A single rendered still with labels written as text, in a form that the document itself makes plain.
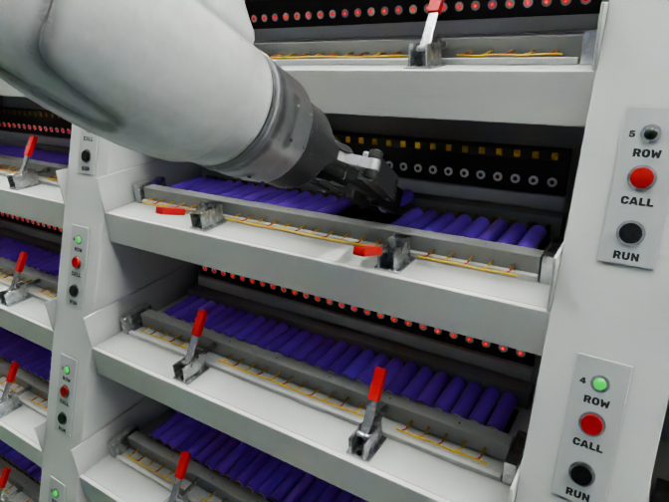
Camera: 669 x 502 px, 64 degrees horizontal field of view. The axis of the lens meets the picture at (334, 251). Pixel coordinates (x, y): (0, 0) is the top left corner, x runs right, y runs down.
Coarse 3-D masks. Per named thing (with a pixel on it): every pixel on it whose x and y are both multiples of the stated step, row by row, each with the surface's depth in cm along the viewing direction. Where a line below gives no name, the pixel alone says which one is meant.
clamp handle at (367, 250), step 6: (390, 240) 54; (354, 246) 48; (360, 246) 49; (366, 246) 49; (372, 246) 50; (390, 246) 54; (396, 246) 54; (354, 252) 48; (360, 252) 48; (366, 252) 48; (372, 252) 49; (378, 252) 50; (384, 252) 52; (390, 252) 53
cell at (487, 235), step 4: (496, 220) 60; (500, 220) 60; (492, 224) 59; (496, 224) 59; (500, 224) 59; (504, 224) 59; (488, 228) 58; (492, 228) 58; (496, 228) 58; (500, 228) 58; (504, 228) 59; (484, 232) 57; (488, 232) 57; (492, 232) 57; (496, 232) 57; (500, 232) 58; (504, 232) 59; (480, 236) 56; (484, 236) 56; (488, 236) 56; (492, 236) 56; (496, 236) 57; (500, 236) 58; (488, 240) 55; (492, 240) 56; (496, 240) 57
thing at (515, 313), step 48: (432, 192) 68; (480, 192) 65; (528, 192) 62; (144, 240) 73; (192, 240) 67; (240, 240) 64; (288, 240) 63; (288, 288) 61; (336, 288) 57; (384, 288) 54; (432, 288) 51; (480, 288) 50; (528, 288) 49; (480, 336) 50; (528, 336) 47
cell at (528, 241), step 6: (534, 228) 57; (540, 228) 57; (528, 234) 56; (534, 234) 56; (540, 234) 56; (546, 234) 58; (522, 240) 55; (528, 240) 54; (534, 240) 55; (540, 240) 56; (528, 246) 53; (534, 246) 54
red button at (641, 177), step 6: (636, 168) 41; (642, 168) 41; (648, 168) 41; (636, 174) 41; (642, 174) 41; (648, 174) 41; (630, 180) 41; (636, 180) 41; (642, 180) 41; (648, 180) 41; (636, 186) 41; (642, 186) 41
